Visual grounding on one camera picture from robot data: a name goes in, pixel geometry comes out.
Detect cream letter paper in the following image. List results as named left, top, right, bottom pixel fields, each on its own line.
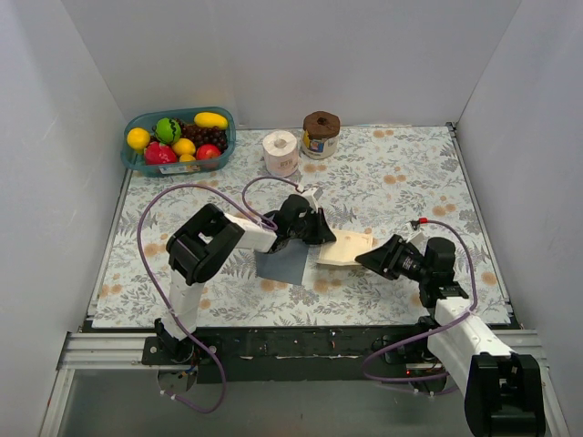
left=317, top=229, right=373, bottom=267

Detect grey envelope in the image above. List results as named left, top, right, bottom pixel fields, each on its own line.
left=254, top=240, right=309, bottom=285

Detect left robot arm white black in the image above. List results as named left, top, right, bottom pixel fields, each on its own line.
left=155, top=188, right=336, bottom=364

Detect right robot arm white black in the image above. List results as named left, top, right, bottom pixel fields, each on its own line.
left=355, top=235, right=546, bottom=436

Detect white toilet paper roll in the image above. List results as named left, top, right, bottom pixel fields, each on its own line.
left=262, top=130, right=300, bottom=178

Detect floral table mat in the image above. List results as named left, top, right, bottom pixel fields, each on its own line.
left=92, top=127, right=509, bottom=329

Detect brown toilet paper roll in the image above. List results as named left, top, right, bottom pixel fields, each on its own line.
left=301, top=111, right=341, bottom=159

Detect red apple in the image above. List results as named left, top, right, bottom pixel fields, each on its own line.
left=196, top=144, right=221, bottom=160

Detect dark purple grapes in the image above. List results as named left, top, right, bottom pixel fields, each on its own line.
left=175, top=118, right=228, bottom=153

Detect small yellow fruit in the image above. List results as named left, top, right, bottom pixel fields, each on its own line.
left=179, top=154, right=196, bottom=163

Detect yellow mango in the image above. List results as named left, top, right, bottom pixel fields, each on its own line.
left=193, top=111, right=229, bottom=130

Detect yellow lemon centre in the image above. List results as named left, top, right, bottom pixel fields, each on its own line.
left=171, top=137, right=196, bottom=157

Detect yellow lemon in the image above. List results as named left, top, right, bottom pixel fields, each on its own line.
left=171, top=137, right=196, bottom=157
left=126, top=127, right=151, bottom=155

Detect pink dragon fruit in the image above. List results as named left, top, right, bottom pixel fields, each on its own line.
left=143, top=141, right=178, bottom=166

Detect green watermelon ball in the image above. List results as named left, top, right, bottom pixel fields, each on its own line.
left=154, top=117, right=181, bottom=145

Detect teal plastic fruit basket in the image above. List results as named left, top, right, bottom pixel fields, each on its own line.
left=121, top=107, right=236, bottom=177

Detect yellow lemon left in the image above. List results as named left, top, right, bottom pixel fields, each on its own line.
left=126, top=127, right=151, bottom=155

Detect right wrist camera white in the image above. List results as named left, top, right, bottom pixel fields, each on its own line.
left=405, top=229, right=428, bottom=249

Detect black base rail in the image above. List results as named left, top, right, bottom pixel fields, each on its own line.
left=141, top=325, right=441, bottom=383

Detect aluminium frame rail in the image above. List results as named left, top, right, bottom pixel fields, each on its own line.
left=38, top=330, right=570, bottom=437

